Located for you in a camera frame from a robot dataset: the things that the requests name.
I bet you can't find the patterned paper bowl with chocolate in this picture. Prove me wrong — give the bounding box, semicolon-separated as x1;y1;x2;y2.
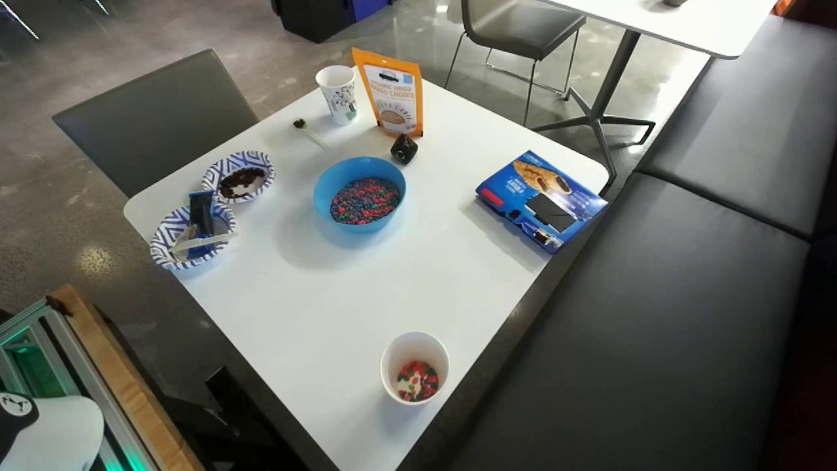
198;149;277;207

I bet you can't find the paper cup with candies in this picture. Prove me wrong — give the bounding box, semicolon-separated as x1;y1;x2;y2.
379;330;452;408

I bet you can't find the black chair with metal legs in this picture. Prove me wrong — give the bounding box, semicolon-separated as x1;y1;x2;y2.
443;0;588;125

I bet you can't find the white table with metal legs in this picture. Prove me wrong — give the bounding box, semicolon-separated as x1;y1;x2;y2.
531;0;780;179

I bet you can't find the blue bowl with candies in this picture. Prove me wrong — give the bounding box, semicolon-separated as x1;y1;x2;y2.
312;155;412;235

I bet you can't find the dark brown bench backrest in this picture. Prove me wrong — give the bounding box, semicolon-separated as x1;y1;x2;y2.
766;0;837;471

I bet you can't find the dark grey chair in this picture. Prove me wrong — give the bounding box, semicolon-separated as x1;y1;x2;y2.
49;46;261;198

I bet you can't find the black and blue bin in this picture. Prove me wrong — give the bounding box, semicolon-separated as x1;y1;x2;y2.
270;0;395;45

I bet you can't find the white plastic utensil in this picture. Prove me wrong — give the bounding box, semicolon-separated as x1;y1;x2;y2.
167;228;235;256

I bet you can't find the blue cookie box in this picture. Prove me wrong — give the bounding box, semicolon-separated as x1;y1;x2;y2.
473;149;609;256

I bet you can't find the white cap with panda logo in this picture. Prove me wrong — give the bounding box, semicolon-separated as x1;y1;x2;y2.
0;391;107;471

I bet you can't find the large white square table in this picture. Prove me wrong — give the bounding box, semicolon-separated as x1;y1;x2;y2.
120;63;612;471

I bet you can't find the patterned paper bowl with packet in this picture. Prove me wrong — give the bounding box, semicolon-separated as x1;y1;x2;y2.
146;202;235;272

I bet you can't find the wooden edged glass cabinet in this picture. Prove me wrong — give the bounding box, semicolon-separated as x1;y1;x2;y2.
0;283;206;471

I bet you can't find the black bench seat cushion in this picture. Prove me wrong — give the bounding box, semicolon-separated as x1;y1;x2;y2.
443;168;817;471
639;11;837;243

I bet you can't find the empty printed paper cup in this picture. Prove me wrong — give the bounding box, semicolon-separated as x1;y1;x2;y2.
315;63;362;128

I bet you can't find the orange and white food packet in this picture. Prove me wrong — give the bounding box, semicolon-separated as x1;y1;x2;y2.
347;46;430;142

